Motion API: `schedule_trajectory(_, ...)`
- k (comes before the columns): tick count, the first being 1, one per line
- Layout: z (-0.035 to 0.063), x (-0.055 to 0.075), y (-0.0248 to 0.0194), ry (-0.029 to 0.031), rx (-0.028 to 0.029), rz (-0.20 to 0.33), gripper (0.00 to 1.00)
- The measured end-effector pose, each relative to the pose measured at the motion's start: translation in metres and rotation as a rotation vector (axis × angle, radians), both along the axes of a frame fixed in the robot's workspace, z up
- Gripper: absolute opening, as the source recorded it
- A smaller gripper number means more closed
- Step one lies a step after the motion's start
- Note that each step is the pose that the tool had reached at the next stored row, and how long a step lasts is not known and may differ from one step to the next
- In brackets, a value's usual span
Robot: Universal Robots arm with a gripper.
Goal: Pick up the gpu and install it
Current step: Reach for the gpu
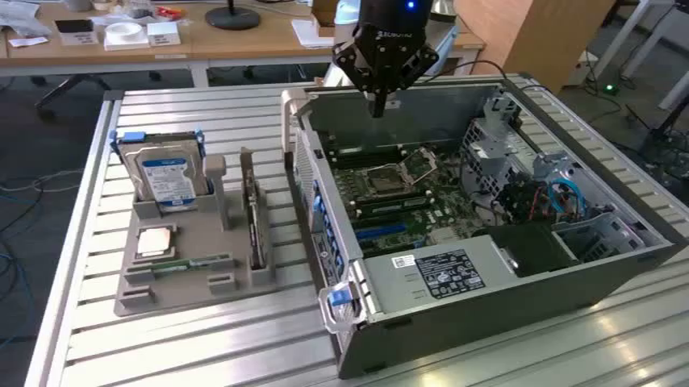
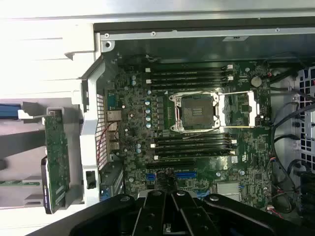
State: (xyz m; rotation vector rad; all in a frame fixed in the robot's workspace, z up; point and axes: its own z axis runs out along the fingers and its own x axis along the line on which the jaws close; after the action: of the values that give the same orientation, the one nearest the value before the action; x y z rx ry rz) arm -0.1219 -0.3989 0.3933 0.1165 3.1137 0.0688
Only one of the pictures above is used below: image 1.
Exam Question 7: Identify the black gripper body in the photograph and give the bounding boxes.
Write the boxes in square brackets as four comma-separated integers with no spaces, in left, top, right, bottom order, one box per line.
[352,0,431,98]

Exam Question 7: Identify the graphics card with metal bracket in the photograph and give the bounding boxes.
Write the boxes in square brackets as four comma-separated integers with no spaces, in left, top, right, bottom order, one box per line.
[239,147,274,271]

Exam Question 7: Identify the white paper stack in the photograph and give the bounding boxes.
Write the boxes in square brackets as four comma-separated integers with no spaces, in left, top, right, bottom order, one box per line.
[290,18,338,49]

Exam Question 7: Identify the brown cardboard box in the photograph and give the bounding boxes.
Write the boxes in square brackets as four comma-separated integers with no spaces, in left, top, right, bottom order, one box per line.
[311,0,351,29]

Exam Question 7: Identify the wooden desk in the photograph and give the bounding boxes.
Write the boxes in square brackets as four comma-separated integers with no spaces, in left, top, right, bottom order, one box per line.
[0,0,489,88]

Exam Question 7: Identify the wooden cabinet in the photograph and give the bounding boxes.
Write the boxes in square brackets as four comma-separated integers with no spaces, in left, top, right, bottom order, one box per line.
[457,0,618,94]

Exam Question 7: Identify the black round lamp base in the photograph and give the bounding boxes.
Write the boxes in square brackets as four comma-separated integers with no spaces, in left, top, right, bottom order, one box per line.
[203,0,263,30]

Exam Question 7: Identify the metal socket cover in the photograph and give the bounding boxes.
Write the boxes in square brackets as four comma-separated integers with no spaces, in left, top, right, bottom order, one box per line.
[398,147,441,186]

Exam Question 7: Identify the perforated metal drive cage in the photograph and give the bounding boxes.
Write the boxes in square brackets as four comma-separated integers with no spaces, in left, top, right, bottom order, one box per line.
[459,116,539,206]

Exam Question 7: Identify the small white box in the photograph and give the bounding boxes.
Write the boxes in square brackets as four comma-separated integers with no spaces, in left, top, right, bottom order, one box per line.
[573,50,602,88]

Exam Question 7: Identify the CPU socket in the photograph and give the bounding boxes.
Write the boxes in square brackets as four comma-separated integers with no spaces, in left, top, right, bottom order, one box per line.
[364,164,415,198]

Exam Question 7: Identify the plain white box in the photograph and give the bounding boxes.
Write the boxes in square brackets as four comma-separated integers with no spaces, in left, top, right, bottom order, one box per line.
[145,22,180,47]

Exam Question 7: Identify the installed RAM stick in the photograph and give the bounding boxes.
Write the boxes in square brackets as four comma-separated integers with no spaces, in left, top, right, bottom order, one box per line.
[354,195,435,217]

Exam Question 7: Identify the green motherboard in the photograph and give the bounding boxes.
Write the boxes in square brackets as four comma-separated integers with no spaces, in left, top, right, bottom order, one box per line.
[316,132,502,257]

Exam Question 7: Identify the flat white box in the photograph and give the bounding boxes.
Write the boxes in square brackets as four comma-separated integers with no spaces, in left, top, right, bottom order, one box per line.
[103,31,151,52]

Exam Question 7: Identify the white tape roll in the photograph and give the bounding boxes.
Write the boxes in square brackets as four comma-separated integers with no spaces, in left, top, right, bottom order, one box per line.
[105,22,141,41]

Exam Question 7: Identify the long PCIe expansion slot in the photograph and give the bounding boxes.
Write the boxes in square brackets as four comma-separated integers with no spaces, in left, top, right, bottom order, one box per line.
[354,223,408,241]

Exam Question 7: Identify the hard disk in blue caddy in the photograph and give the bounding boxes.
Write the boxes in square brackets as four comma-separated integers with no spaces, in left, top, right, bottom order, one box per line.
[109,128,208,213]

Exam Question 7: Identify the white box with black lid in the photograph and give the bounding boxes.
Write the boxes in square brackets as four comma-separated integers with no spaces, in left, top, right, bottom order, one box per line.
[55,19,99,46]

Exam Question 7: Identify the grey parts rack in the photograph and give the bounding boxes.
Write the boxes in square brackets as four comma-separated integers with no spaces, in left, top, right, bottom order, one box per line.
[112,155,280,318]

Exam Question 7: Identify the black office chair base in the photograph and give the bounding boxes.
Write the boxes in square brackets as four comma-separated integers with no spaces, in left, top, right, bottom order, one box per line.
[35,74,113,118]

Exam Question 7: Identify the metal disk bay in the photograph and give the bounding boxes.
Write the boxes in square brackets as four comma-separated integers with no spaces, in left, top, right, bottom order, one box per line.
[551,211,647,263]

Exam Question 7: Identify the grey power supply unit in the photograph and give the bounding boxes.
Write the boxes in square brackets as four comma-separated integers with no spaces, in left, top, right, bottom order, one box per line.
[363,235,521,319]

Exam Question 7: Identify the silver CPU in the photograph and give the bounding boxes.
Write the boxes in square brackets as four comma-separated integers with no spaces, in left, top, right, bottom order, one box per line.
[135,227,175,259]

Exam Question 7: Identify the white paper slip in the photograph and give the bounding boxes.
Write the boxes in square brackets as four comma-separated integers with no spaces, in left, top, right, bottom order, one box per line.
[8,35,49,48]

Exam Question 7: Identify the green RAM stick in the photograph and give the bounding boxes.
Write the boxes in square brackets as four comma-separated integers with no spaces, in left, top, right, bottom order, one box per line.
[128,256,232,275]

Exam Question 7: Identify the clear plastic bag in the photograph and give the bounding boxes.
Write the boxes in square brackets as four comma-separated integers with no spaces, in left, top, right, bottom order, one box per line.
[0,2,53,37]

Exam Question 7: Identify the open dark PC case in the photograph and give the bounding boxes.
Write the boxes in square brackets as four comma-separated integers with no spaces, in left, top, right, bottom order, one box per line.
[280,78,689,381]

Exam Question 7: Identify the black cable behind case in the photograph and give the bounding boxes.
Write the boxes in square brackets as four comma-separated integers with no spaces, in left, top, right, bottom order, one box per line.
[424,59,555,94]

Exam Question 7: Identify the black wire bundle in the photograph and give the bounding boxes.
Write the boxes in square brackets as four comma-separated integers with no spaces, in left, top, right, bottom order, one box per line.
[494,181,550,225]

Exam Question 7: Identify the blue data wire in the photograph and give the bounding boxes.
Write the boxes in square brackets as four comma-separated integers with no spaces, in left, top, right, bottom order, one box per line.
[547,179,587,221]

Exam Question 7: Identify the white frame table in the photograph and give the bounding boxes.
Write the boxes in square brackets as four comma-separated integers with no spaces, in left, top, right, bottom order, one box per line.
[586,0,689,112]

